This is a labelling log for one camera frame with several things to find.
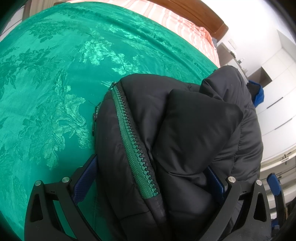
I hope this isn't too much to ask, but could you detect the wooden headboard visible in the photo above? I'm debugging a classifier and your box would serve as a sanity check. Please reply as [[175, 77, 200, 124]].
[[151, 0, 229, 41]]

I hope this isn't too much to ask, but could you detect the black puffer jacket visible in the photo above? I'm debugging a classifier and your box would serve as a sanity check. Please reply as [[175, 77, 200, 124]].
[[95, 66, 263, 240]]

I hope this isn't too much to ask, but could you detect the green floral bedspread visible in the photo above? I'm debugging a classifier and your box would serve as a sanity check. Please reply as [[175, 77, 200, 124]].
[[1, 1, 217, 239]]

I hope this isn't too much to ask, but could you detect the blue garment on chair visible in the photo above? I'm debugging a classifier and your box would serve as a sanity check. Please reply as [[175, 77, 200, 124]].
[[246, 80, 264, 107]]

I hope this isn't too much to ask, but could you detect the white desk with drawer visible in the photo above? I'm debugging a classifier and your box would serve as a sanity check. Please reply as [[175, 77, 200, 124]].
[[217, 43, 246, 75]]

